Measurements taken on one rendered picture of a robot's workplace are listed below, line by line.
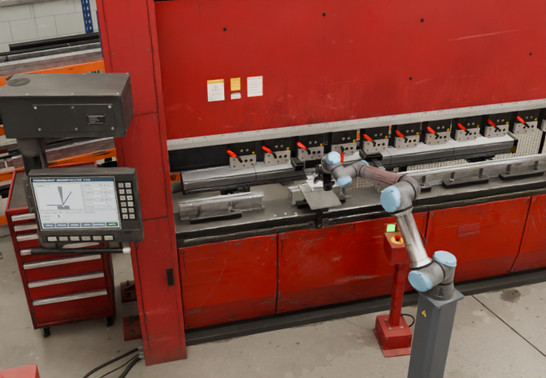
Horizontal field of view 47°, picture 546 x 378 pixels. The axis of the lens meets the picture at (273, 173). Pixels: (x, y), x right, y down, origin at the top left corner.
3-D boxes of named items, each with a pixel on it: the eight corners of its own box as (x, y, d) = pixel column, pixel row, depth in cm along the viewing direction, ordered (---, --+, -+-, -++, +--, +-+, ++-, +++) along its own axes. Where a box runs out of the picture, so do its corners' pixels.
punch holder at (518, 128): (513, 135, 395) (518, 110, 387) (506, 129, 402) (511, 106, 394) (535, 132, 398) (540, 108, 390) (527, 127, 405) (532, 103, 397)
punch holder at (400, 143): (395, 149, 378) (397, 124, 370) (389, 143, 385) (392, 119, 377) (418, 147, 381) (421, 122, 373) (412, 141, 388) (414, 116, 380)
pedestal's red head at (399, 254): (390, 265, 364) (392, 239, 356) (382, 248, 378) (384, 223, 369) (423, 262, 367) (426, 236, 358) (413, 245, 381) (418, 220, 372)
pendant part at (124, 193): (42, 244, 284) (27, 175, 266) (49, 229, 294) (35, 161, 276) (143, 242, 285) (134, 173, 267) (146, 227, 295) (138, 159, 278)
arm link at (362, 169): (431, 175, 313) (359, 154, 350) (416, 183, 307) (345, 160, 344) (431, 197, 318) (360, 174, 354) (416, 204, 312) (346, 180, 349)
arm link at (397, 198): (448, 281, 311) (411, 177, 309) (429, 294, 303) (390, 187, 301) (431, 282, 321) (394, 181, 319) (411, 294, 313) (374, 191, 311)
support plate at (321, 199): (311, 210, 354) (311, 208, 354) (298, 186, 377) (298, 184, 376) (341, 206, 358) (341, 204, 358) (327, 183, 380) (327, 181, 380)
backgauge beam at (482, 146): (184, 196, 388) (182, 181, 383) (180, 184, 400) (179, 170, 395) (516, 153, 438) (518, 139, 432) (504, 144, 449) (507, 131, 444)
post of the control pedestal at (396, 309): (391, 328, 397) (399, 258, 370) (388, 321, 401) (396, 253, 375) (399, 327, 397) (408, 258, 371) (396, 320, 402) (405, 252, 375)
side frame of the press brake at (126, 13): (145, 367, 384) (93, -20, 271) (136, 280, 456) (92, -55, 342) (187, 359, 389) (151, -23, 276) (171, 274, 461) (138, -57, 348)
